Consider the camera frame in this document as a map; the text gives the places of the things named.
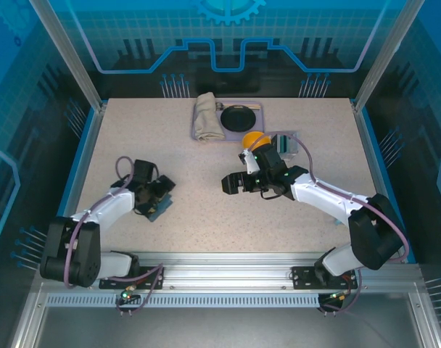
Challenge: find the blue card holder wallet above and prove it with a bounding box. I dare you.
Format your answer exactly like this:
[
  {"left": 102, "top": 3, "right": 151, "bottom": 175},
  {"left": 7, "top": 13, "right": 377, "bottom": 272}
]
[{"left": 147, "top": 195, "right": 173, "bottom": 223}]

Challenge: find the clear plastic card box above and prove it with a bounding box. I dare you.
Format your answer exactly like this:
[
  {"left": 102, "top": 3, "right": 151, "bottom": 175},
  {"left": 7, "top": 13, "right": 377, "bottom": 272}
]
[{"left": 274, "top": 130, "right": 300, "bottom": 162}]

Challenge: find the orange bowl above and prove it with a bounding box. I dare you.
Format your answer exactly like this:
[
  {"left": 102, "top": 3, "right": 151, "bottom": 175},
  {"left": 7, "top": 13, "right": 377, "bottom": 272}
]
[{"left": 242, "top": 130, "right": 273, "bottom": 151}]

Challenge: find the lavender tray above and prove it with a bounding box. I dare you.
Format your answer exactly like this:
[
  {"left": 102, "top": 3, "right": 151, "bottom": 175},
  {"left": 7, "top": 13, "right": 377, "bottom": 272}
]
[{"left": 189, "top": 100, "right": 266, "bottom": 143}]

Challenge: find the black round plate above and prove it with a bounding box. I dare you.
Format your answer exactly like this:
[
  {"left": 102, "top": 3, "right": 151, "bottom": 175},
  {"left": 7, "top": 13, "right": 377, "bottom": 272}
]
[{"left": 220, "top": 104, "right": 257, "bottom": 133}]

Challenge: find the beige folded cloth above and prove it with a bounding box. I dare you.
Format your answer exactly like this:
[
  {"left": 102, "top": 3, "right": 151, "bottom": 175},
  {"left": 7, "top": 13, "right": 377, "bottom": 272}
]
[{"left": 194, "top": 91, "right": 227, "bottom": 143}]

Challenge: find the small connector board with LED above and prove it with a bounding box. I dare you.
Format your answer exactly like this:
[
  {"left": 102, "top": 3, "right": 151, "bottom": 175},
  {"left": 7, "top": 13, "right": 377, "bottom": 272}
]
[
  {"left": 325, "top": 289, "right": 352, "bottom": 304},
  {"left": 119, "top": 285, "right": 140, "bottom": 302}
]

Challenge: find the grey metal bottom panel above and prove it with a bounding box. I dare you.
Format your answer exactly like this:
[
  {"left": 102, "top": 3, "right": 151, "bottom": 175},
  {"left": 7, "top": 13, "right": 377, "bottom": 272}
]
[{"left": 35, "top": 307, "right": 424, "bottom": 348}]

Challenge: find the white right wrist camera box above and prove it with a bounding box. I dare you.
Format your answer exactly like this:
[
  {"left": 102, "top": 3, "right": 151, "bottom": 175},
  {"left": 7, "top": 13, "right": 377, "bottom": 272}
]
[{"left": 237, "top": 149, "right": 260, "bottom": 174}]

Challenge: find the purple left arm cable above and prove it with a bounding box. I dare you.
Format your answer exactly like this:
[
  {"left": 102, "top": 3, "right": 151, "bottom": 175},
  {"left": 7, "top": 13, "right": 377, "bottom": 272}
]
[{"left": 63, "top": 156, "right": 166, "bottom": 317}]

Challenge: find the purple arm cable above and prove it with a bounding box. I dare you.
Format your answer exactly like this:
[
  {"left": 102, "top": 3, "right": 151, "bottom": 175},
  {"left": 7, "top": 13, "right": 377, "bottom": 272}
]
[
  {"left": 255, "top": 130, "right": 412, "bottom": 317},
  {"left": 63, "top": 156, "right": 166, "bottom": 317}
]

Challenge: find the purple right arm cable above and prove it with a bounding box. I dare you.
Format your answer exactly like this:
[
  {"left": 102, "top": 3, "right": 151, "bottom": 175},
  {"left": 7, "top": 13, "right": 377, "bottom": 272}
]
[{"left": 255, "top": 130, "right": 412, "bottom": 317}]

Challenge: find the aluminium table side rail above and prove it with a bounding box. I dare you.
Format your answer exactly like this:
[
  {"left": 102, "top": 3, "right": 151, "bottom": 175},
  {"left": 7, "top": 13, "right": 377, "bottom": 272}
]
[
  {"left": 352, "top": 100, "right": 416, "bottom": 264},
  {"left": 48, "top": 101, "right": 109, "bottom": 264}
]

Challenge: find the aluminium mounting rail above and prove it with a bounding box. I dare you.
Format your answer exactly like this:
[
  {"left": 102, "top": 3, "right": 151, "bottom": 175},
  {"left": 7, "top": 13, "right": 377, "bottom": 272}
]
[{"left": 96, "top": 252, "right": 423, "bottom": 291}]

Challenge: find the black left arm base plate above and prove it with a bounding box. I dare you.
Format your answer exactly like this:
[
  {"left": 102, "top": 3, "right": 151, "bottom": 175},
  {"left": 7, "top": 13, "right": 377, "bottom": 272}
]
[{"left": 99, "top": 266, "right": 166, "bottom": 291}]

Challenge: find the slotted grey cable duct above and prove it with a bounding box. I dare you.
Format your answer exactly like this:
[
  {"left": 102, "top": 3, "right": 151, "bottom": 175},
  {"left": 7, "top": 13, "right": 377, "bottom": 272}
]
[{"left": 45, "top": 294, "right": 321, "bottom": 309}]

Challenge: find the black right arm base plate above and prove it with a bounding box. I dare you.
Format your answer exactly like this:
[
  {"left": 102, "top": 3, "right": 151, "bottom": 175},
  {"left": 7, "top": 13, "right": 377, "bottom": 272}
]
[{"left": 291, "top": 266, "right": 359, "bottom": 291}]

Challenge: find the aluminium frame post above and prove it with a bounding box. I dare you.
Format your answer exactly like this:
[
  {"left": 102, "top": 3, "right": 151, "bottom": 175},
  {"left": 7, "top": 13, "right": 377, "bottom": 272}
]
[
  {"left": 28, "top": 0, "right": 107, "bottom": 112},
  {"left": 353, "top": 0, "right": 423, "bottom": 112}
]

